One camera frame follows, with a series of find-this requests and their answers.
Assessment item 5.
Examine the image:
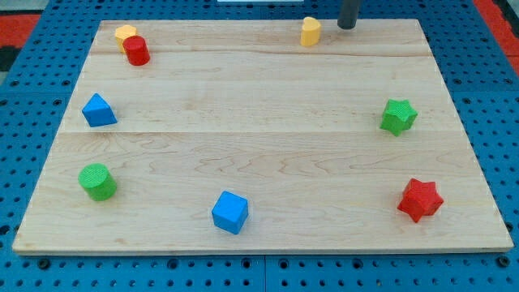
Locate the yellow heart block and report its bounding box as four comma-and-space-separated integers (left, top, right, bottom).
300, 16, 322, 47

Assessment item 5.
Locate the green star block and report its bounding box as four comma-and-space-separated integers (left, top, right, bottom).
380, 99, 418, 136

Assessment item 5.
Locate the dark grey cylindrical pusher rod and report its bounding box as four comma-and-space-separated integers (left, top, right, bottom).
337, 0, 362, 30

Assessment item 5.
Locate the light wooden board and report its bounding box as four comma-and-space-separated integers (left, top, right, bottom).
13, 19, 513, 256

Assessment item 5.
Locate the yellow hexagon block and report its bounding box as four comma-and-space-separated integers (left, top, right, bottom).
114, 24, 138, 54

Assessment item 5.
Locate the red cylinder block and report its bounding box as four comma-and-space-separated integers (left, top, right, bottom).
122, 36, 150, 66

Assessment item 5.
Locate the green cylinder block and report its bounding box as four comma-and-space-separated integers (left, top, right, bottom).
78, 163, 117, 201

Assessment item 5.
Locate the red star block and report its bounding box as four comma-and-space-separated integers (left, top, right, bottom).
397, 178, 444, 223

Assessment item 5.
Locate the blue triangle block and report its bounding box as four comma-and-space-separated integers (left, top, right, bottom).
82, 93, 118, 127

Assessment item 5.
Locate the blue cube block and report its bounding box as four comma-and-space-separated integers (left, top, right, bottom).
212, 191, 248, 234

